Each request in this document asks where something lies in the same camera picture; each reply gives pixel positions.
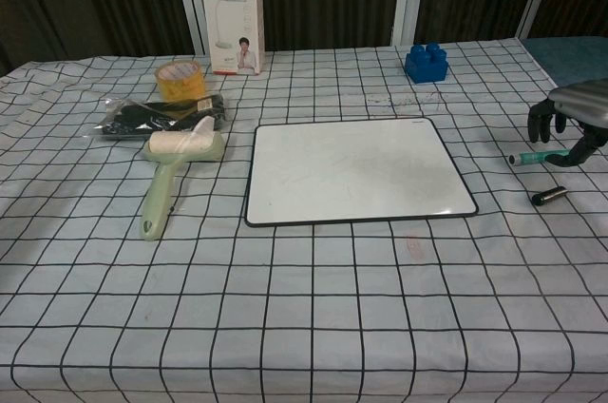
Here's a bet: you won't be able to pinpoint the teal upholstered seat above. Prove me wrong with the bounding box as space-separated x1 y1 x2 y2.
521 34 608 89

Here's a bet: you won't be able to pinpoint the black marker cap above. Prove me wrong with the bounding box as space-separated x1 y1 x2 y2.
530 186 569 207

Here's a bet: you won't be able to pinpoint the white black grid tablecloth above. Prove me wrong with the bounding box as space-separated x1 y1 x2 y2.
0 35 608 403

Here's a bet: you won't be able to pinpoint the green lint roller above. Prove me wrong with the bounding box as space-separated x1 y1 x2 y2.
139 115 225 241

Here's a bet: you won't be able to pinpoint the yellow packing tape roll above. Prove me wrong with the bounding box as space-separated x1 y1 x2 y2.
154 60 207 101

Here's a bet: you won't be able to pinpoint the black items in plastic bag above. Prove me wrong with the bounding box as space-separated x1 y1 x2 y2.
84 92 228 142

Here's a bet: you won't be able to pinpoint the blue toy building block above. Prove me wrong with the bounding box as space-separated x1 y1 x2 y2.
404 42 450 85

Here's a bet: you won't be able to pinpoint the white desk lamp box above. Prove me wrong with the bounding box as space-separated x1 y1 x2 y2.
198 0 264 77

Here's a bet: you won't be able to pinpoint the teal marker pen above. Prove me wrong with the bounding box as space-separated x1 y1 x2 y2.
507 148 574 166

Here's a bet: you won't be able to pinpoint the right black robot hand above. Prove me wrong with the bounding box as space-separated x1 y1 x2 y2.
527 79 608 169

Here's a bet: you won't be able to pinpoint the black framed whiteboard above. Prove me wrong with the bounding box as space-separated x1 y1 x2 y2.
244 117 480 228

